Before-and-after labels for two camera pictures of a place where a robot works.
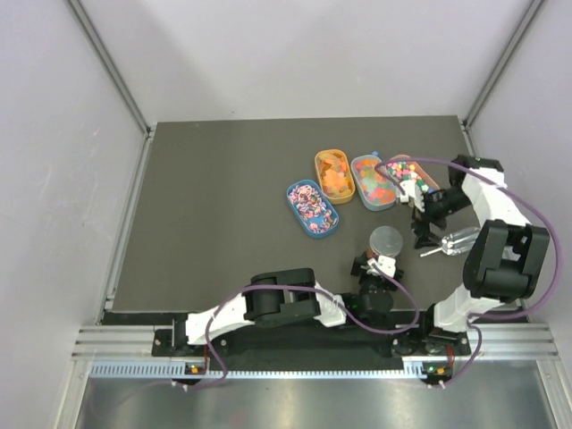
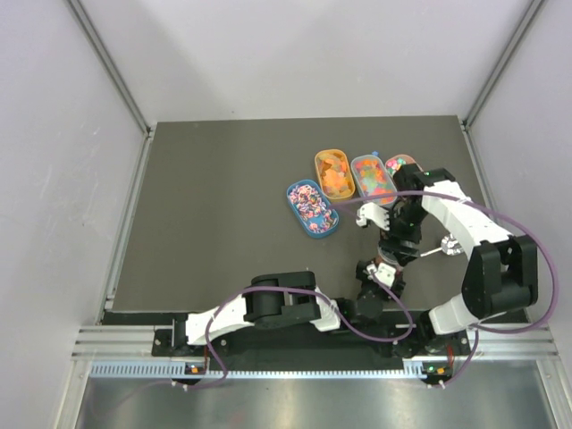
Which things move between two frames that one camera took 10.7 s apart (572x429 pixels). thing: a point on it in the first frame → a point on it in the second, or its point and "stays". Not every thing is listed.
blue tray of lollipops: [313, 209] stays
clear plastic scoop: [458, 241] stays
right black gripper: [421, 226] → [391, 246]
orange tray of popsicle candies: [334, 176] stays
